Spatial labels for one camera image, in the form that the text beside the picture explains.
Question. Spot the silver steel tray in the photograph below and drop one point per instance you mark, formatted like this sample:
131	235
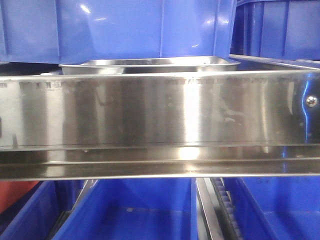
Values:
151	65

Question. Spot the steel shelf front rail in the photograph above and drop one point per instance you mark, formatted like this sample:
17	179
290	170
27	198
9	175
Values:
202	124

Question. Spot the blue bin upper centre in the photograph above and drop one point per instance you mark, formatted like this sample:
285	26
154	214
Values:
75	31

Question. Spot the blue bin upper right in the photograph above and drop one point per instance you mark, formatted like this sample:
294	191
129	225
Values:
278	29

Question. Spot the steel roller track rail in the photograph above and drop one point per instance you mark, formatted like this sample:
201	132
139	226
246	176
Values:
215	212

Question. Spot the blue bin lower left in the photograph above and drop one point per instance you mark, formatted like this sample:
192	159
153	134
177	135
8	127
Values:
34	215

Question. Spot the blue bin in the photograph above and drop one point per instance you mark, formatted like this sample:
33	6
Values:
34	215
135	209
75	31
278	29
276	208

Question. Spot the blue bin lower centre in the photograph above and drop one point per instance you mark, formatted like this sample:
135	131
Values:
135	209

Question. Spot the blue bin lower right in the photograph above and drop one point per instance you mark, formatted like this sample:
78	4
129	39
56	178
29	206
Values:
276	208

